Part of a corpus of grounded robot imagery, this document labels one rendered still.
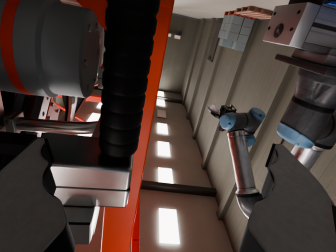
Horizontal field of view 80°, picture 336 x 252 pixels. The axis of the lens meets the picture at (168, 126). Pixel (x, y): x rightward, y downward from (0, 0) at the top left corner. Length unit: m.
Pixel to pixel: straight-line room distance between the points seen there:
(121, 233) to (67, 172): 1.08
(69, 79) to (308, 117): 0.63
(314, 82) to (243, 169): 0.43
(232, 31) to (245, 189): 7.02
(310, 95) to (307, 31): 0.19
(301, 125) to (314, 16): 0.29
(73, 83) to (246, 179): 0.78
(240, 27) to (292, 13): 7.18
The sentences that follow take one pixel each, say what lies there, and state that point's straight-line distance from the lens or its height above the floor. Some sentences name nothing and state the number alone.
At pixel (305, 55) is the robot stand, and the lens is 0.70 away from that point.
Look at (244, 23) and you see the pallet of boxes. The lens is 7.83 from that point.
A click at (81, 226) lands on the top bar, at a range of 0.21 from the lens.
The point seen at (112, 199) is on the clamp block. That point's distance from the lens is 0.21.
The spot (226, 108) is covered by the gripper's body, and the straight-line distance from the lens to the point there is 1.18.
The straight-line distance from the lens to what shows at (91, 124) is 0.43.
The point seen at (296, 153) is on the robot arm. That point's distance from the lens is 0.91.
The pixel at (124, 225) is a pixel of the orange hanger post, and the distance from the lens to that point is 1.21.
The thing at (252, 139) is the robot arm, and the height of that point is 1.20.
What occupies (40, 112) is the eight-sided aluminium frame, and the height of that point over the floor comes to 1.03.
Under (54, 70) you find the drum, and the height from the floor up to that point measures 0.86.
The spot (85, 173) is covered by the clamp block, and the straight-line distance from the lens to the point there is 0.19.
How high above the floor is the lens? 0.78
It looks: 26 degrees up
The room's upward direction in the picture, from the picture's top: 167 degrees counter-clockwise
